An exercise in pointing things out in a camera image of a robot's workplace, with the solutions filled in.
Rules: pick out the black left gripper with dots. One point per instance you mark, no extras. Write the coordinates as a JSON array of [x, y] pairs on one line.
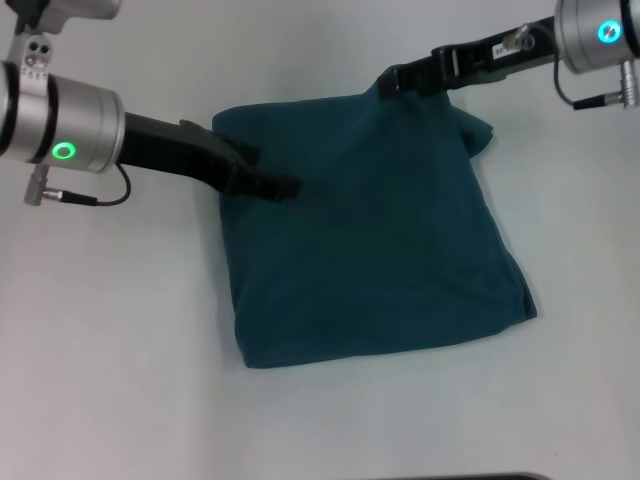
[[185, 155]]

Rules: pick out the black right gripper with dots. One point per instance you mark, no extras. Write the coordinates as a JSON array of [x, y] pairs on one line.
[[500, 50]]

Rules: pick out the teal T-shirt with white print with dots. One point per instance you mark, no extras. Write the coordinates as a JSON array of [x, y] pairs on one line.
[[360, 225]]

